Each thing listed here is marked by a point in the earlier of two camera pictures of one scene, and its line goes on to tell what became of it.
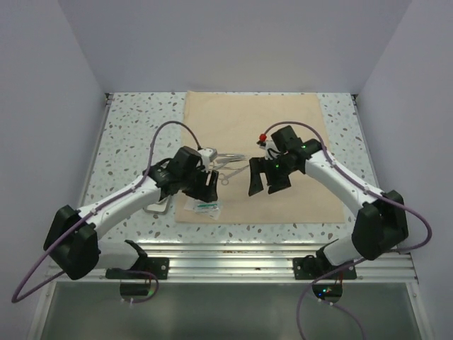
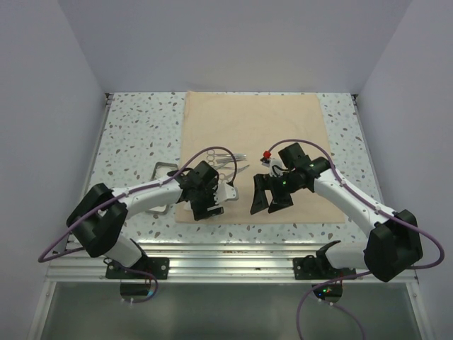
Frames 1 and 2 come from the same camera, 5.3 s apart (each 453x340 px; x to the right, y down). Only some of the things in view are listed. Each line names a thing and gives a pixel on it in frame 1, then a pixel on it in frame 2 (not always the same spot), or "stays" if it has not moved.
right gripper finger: (278, 180) -> (279, 201)
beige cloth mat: (229, 124) stays
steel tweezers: (230, 159) stays
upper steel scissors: (231, 154) stays
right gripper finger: (257, 166) -> (262, 183)
